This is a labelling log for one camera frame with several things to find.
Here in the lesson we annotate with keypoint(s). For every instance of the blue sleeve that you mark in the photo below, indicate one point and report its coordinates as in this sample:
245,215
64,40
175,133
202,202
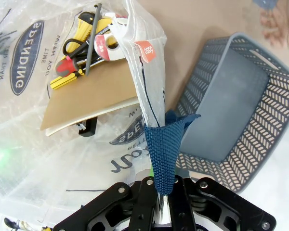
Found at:
267,3

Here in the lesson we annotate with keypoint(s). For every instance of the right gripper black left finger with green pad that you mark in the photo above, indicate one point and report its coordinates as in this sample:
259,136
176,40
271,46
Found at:
115,209

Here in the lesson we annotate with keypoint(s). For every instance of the white and red tape pack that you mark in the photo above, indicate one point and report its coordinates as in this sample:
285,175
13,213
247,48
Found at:
113,54

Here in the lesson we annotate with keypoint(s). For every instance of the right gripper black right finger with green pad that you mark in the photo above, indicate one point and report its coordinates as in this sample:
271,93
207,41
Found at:
207,204

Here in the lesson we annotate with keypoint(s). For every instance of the person's hand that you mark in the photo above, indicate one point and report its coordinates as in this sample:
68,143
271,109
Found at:
281,26

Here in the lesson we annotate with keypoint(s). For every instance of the grey-blue plastic woven basket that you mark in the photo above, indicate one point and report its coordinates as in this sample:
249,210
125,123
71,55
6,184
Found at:
233,103

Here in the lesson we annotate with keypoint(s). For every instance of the grey rod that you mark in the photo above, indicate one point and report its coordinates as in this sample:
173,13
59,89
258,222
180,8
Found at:
92,36

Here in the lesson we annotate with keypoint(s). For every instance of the black clip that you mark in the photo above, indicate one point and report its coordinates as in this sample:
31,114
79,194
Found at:
89,127

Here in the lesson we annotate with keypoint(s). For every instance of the brown cover notebook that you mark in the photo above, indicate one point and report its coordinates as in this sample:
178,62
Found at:
91,96

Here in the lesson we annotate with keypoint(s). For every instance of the yellow utility knife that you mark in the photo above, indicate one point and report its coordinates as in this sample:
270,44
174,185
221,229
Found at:
84,26

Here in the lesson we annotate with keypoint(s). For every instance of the red and black screwdriver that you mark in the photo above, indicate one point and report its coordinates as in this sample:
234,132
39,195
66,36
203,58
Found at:
65,67

